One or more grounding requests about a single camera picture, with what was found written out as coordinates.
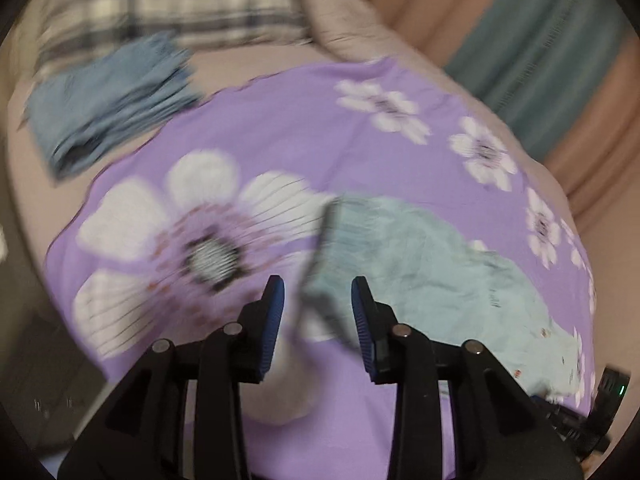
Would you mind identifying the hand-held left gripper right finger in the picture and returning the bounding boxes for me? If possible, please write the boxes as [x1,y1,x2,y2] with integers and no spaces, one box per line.
[351,276,585,480]

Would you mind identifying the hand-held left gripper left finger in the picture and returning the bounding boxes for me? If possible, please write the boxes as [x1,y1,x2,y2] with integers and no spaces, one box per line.
[57,275,286,480]

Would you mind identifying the light blue denim pants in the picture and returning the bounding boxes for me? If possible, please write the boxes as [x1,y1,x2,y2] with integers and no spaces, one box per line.
[297,195,583,401]

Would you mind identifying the purple floral bed sheet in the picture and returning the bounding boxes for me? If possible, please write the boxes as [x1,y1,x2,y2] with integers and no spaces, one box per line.
[45,57,598,480]

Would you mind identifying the folded blue jeans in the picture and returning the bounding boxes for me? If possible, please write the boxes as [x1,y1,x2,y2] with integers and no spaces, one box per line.
[22,30,203,181]

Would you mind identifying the beige pillow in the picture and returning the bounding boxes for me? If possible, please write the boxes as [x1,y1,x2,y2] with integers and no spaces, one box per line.
[297,0,396,63]

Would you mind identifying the teal curtain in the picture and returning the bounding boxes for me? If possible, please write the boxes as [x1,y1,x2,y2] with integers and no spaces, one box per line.
[442,0,626,161]

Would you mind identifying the plaid pillow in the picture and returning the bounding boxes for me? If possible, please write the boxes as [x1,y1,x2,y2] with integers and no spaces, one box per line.
[35,0,321,76]

